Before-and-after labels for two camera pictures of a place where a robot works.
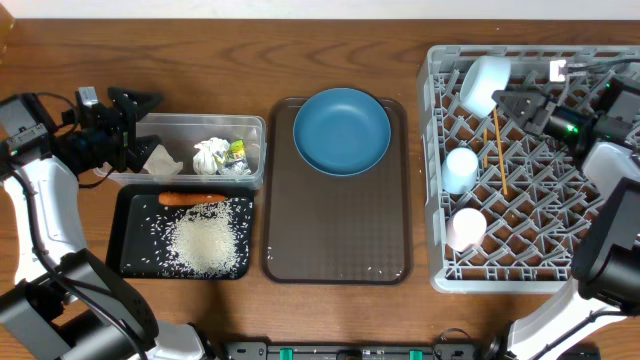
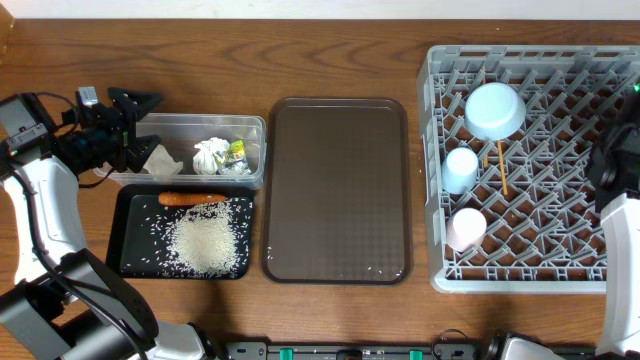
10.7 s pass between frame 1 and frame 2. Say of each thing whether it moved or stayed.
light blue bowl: moved
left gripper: stayed
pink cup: stayed
